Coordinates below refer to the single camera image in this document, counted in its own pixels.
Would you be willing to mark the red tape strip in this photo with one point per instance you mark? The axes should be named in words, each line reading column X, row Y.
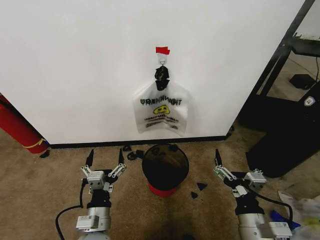
column 162, row 50

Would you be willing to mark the white printed plastic garbage bag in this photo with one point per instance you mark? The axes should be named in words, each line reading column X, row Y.
column 160, row 110

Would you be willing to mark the black caster wheel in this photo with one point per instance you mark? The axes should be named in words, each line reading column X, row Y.
column 230, row 130

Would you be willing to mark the clear wall hook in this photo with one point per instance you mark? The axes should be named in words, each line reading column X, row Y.
column 162, row 60

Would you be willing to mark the black metal frame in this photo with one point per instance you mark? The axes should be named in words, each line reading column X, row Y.
column 287, row 42

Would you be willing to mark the black mesh bin red base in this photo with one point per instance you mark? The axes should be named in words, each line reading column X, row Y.
column 163, row 170

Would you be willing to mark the small black box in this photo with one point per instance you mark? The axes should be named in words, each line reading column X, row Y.
column 302, row 81

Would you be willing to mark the yellow extinguisher tag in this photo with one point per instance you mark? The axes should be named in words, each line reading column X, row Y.
column 38, row 143

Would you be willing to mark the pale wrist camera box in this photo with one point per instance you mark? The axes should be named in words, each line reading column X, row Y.
column 256, row 178
column 96, row 178

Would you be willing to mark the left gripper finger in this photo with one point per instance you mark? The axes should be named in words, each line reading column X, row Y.
column 121, row 157
column 90, row 157

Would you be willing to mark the black baseboard strip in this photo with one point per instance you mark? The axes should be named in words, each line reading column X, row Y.
column 137, row 143

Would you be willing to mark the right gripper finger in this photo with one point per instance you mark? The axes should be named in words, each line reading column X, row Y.
column 229, row 175
column 218, row 157

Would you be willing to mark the black tape scrap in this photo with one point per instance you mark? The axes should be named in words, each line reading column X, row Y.
column 45, row 153
column 202, row 186
column 133, row 155
column 194, row 195

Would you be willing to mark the red fire extinguisher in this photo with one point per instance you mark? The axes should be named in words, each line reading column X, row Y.
column 20, row 125

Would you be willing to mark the blue plastic scrap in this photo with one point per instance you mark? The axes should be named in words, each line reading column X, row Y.
column 277, row 216

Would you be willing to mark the black cabinet with badge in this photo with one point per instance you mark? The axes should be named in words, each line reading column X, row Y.
column 287, row 135

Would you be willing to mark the crumpled white paper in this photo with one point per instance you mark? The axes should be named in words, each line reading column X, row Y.
column 307, row 207

